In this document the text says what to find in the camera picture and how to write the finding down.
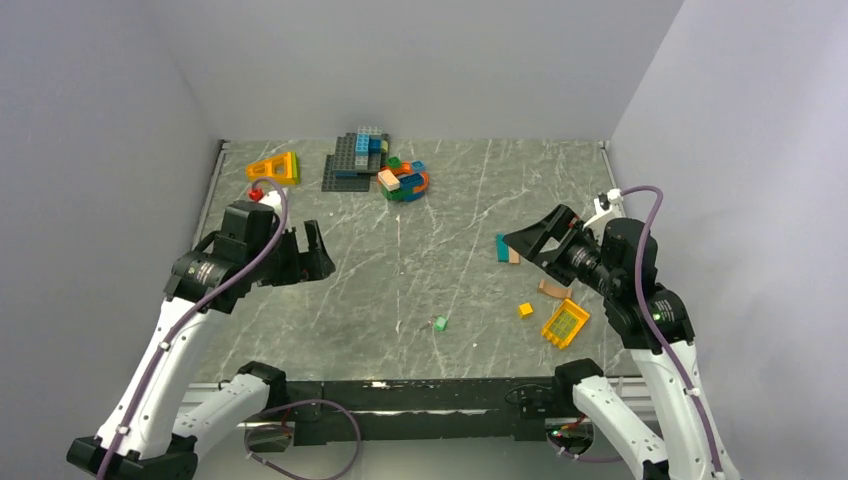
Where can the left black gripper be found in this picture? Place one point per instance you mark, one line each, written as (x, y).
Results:
(314, 264)

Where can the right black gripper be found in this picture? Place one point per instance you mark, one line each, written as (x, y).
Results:
(529, 240)

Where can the green key tag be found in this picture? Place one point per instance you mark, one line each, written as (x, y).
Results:
(440, 323)

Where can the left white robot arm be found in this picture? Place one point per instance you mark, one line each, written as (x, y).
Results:
(146, 436)

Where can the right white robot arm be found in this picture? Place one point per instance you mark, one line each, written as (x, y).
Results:
(654, 327)

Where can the teal and tan brick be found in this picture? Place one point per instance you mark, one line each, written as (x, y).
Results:
(504, 253)

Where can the tan curved brick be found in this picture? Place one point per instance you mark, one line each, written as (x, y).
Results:
(554, 291)

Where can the small yellow brick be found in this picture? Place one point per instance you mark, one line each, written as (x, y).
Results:
(525, 310)

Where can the yellow window brick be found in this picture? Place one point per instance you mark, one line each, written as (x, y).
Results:
(565, 324)

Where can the orange yellow triangle brick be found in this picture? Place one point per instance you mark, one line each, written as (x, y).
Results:
(283, 168)

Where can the dark grey brick baseplate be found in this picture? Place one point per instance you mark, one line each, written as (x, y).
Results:
(346, 171)

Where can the colourful brick cluster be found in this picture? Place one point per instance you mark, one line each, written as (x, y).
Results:
(403, 181)

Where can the blue brick stack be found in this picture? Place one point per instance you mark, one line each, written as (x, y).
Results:
(368, 144)

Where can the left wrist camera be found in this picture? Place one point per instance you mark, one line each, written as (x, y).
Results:
(271, 199)

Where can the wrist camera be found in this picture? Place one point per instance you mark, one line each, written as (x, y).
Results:
(608, 206)
(271, 199)

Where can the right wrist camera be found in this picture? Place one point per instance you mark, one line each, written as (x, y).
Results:
(608, 206)

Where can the black base frame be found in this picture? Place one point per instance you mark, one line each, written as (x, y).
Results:
(520, 408)

